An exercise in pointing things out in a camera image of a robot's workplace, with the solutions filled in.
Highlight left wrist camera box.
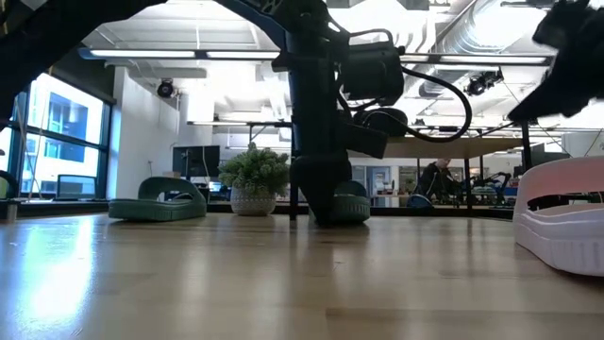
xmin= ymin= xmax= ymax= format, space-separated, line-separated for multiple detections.
xmin=339 ymin=121 xmax=391 ymax=160

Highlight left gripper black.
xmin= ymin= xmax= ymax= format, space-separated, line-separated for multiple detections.
xmin=272 ymin=46 xmax=353 ymax=228

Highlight black table edge frame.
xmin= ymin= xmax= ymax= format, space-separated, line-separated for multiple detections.
xmin=0 ymin=200 xmax=515 ymax=221

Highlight blue chair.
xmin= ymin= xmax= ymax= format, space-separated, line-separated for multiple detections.
xmin=406 ymin=193 xmax=433 ymax=209

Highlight pink rubber slide sandal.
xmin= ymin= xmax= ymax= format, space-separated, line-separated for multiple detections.
xmin=512 ymin=156 xmax=604 ymax=279

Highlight large dark-framed office window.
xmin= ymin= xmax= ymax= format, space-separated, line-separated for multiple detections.
xmin=0 ymin=70 xmax=115 ymax=202

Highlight background robot station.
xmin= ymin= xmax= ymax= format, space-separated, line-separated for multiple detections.
xmin=471 ymin=172 xmax=518 ymax=208

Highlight wooden shelf with black frame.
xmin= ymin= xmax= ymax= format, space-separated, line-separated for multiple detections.
xmin=288 ymin=115 xmax=534 ymax=222

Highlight open laptop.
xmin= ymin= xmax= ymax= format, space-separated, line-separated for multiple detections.
xmin=56 ymin=174 xmax=98 ymax=201

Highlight green plant in white pot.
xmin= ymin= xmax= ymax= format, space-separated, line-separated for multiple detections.
xmin=217 ymin=143 xmax=290 ymax=217

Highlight black computer monitor on stand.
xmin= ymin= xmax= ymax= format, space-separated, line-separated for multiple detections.
xmin=172 ymin=144 xmax=222 ymax=179

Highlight green rubber slide sandal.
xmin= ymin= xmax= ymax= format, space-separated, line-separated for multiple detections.
xmin=309 ymin=180 xmax=372 ymax=226
xmin=108 ymin=177 xmax=208 ymax=222

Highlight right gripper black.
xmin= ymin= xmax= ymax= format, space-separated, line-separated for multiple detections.
xmin=507 ymin=0 xmax=604 ymax=122

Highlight overhead LED light bar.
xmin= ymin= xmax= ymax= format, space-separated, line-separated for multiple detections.
xmin=77 ymin=46 xmax=551 ymax=66

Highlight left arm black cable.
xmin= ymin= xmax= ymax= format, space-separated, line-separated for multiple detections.
xmin=337 ymin=27 xmax=474 ymax=144

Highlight person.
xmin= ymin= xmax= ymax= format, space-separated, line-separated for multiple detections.
xmin=417 ymin=158 xmax=462 ymax=203

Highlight black office monitor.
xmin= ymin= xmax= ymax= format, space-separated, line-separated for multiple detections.
xmin=531 ymin=149 xmax=572 ymax=167

